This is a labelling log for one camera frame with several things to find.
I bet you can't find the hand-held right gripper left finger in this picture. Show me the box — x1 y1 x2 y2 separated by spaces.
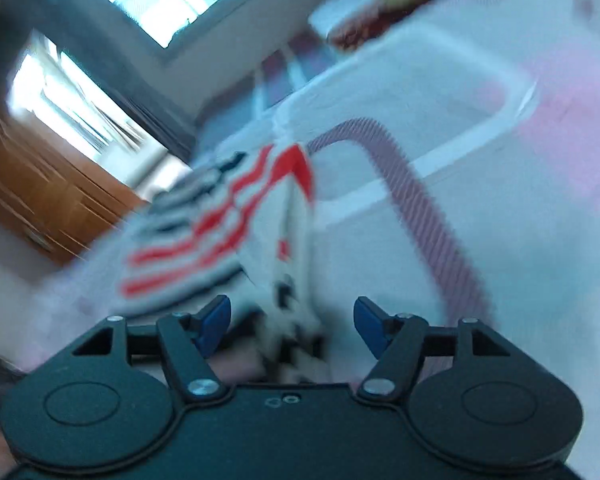
72 295 232 403

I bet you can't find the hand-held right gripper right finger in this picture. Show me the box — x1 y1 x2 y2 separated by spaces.
354 296 511 403

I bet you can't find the white striped small shirt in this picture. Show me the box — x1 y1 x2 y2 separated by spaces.
85 142 331 386

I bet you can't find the wooden door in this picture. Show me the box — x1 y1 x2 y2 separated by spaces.
0 110 151 267

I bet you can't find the grey curtain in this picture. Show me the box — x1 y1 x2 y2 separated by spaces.
0 0 201 161

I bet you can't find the grey striped bed sheet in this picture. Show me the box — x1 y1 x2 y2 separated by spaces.
195 35 341 161

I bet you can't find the balcony window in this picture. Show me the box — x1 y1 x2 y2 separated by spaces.
7 35 167 162

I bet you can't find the folded white towel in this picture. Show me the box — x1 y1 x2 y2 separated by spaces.
307 0 381 37

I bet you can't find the folded red printed blanket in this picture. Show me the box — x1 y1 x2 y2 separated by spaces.
327 0 441 51

